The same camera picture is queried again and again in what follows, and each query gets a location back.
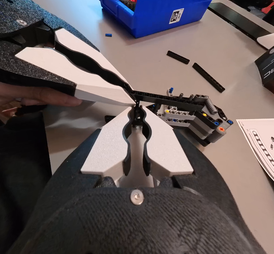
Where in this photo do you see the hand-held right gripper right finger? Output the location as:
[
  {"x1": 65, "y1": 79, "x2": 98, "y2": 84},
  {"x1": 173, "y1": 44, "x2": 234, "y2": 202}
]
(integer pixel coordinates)
[{"x1": 140, "y1": 105, "x2": 194, "y2": 181}]

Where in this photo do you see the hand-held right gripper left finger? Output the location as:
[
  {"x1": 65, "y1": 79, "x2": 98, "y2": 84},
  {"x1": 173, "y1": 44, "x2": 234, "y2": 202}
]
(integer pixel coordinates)
[{"x1": 81, "y1": 107, "x2": 134, "y2": 181}]

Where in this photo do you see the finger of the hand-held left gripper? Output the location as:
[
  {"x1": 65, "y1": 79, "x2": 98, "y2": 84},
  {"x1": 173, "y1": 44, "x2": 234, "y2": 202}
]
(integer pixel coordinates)
[
  {"x1": 15, "y1": 47, "x2": 137, "y2": 107},
  {"x1": 55, "y1": 28, "x2": 131, "y2": 92}
]

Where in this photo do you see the black and grey brick assembly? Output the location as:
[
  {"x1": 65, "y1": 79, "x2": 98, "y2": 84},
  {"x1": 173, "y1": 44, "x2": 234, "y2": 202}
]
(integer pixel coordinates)
[{"x1": 105, "y1": 87, "x2": 234, "y2": 148}]

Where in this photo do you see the thin black brick beam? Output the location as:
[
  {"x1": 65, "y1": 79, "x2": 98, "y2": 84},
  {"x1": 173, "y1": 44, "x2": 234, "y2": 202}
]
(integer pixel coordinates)
[{"x1": 128, "y1": 88, "x2": 205, "y2": 109}]

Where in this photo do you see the grey desk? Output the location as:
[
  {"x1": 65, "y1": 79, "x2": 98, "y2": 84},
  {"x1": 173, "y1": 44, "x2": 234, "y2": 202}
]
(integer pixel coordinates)
[{"x1": 22, "y1": 0, "x2": 274, "y2": 254}]

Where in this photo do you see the person's left hand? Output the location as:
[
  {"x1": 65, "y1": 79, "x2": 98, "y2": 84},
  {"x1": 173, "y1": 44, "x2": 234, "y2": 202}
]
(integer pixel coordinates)
[{"x1": 0, "y1": 82, "x2": 83, "y2": 107}]

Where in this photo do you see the person's dark clothing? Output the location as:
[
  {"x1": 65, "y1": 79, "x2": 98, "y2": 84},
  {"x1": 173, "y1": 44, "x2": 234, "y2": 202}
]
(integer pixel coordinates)
[{"x1": 0, "y1": 107, "x2": 53, "y2": 248}]

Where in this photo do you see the long black brick beam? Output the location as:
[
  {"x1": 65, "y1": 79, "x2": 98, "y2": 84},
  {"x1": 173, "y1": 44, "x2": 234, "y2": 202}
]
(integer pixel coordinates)
[{"x1": 192, "y1": 63, "x2": 226, "y2": 94}]

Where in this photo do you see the blue storage bin with tag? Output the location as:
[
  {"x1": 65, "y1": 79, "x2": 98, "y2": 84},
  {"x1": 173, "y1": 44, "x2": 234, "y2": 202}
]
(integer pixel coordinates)
[{"x1": 90, "y1": 0, "x2": 225, "y2": 39}]

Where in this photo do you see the white instruction booklet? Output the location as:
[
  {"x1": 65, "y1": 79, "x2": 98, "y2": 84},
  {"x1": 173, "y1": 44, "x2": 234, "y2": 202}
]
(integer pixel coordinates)
[{"x1": 236, "y1": 118, "x2": 274, "y2": 182}]

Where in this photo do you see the short black brick beam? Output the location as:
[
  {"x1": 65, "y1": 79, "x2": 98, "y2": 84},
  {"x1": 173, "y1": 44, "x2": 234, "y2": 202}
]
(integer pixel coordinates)
[{"x1": 166, "y1": 50, "x2": 190, "y2": 65}]

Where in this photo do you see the black toy set box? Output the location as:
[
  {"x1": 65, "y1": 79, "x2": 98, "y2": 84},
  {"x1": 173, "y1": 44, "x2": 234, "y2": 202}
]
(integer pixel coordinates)
[{"x1": 254, "y1": 45, "x2": 274, "y2": 94}]

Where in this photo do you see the white flat stand base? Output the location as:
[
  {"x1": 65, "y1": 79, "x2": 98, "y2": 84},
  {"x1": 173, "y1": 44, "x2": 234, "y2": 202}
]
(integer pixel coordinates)
[{"x1": 256, "y1": 33, "x2": 274, "y2": 50}]

